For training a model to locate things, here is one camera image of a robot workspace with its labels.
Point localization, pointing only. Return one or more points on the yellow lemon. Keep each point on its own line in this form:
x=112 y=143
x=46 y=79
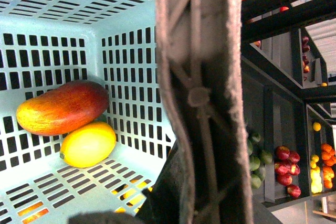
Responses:
x=88 y=145

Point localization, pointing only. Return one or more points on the light blue plastic basket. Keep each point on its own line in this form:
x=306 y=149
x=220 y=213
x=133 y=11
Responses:
x=63 y=61

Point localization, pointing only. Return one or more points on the red yellow mango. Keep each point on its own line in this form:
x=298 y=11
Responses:
x=63 y=109

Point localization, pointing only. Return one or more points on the pile of red apples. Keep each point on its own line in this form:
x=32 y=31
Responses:
x=286 y=168

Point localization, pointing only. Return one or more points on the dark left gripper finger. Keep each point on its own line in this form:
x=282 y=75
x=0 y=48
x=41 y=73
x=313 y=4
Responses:
x=162 y=204

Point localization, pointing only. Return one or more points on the brown basket handle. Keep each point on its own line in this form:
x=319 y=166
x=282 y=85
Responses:
x=200 y=81

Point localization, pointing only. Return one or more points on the pile of green fruits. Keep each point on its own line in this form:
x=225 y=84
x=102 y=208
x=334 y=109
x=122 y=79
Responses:
x=258 y=159

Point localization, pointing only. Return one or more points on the pile of oranges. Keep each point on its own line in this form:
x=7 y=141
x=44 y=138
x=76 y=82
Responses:
x=328 y=158

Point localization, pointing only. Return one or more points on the pile of yellow lemons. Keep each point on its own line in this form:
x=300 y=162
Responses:
x=315 y=171

